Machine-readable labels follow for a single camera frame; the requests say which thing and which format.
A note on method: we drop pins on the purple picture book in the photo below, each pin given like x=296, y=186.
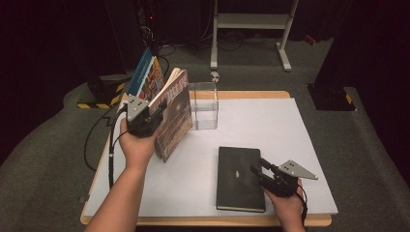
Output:
x=177, y=119

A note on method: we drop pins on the light blue picture book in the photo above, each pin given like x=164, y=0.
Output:
x=154, y=80

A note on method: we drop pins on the white table mat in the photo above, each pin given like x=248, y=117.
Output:
x=274, y=129

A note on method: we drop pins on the black notebook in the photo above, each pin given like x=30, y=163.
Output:
x=237, y=180

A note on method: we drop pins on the white metal stand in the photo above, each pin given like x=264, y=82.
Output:
x=251, y=21

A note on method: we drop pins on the clear acrylic book rack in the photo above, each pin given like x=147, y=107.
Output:
x=204, y=106

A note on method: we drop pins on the small red floor object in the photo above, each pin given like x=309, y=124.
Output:
x=310, y=39

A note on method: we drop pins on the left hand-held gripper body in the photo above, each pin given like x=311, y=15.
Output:
x=138, y=112

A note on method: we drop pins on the person's right hand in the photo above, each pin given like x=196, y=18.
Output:
x=290, y=208

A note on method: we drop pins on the black stand base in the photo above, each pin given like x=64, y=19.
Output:
x=332, y=98

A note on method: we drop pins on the yellow-black striped stand base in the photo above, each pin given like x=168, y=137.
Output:
x=103, y=96

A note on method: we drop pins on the person's left hand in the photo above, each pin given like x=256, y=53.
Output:
x=138, y=150

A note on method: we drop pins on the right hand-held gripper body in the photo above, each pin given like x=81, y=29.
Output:
x=283, y=185

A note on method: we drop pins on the small white floor object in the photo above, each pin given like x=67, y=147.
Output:
x=215, y=76

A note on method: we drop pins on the teal picture book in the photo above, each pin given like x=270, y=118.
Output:
x=140, y=72

